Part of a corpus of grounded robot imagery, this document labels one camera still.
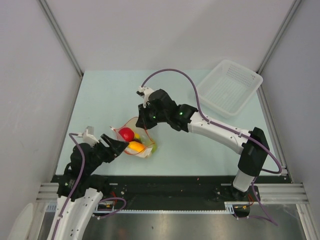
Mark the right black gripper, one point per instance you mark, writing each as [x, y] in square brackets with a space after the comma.
[143, 121]

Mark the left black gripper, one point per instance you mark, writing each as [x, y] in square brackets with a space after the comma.
[117, 145]

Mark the red fake apple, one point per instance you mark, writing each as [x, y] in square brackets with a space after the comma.
[127, 134]

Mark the orange fake mango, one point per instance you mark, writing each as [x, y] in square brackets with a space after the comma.
[136, 146]

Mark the clear zip top bag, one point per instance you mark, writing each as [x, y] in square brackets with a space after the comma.
[145, 138]

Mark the green fake pear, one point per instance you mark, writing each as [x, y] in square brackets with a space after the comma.
[154, 148]

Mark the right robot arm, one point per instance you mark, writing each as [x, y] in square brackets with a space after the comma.
[252, 146]

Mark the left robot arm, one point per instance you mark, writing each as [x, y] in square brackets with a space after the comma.
[77, 180]

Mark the white plastic basket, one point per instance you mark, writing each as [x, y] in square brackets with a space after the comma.
[228, 88]

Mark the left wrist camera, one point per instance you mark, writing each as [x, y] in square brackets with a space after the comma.
[88, 136]

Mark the white cable duct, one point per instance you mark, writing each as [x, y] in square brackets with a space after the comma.
[228, 209]

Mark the aluminium rail right side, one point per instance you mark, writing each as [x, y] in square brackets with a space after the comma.
[278, 150]

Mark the left aluminium frame post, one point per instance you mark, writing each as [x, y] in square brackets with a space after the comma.
[49, 15]

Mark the aluminium frame post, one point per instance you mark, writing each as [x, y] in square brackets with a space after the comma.
[279, 34]
[49, 15]

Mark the right aluminium frame post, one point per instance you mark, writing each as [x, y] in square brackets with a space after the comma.
[279, 34]

